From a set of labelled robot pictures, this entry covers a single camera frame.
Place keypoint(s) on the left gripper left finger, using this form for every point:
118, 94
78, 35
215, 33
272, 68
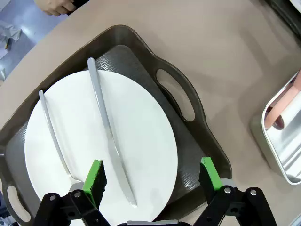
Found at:
94, 179

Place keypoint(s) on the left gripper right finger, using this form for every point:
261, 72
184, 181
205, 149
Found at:
211, 179

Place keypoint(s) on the silver fork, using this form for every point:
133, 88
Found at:
55, 141

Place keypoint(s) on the silver table knife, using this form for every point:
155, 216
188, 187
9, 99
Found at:
105, 117

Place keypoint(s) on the white round dinner plate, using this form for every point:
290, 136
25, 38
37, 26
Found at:
141, 131

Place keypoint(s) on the dark brown serving tray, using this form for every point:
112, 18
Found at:
127, 61

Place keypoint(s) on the person's right hand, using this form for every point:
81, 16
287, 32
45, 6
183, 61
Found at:
54, 7

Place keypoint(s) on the rectangular metal tin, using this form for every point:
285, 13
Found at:
289, 150

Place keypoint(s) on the crumpled grey foil sheet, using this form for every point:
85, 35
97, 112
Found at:
9, 30

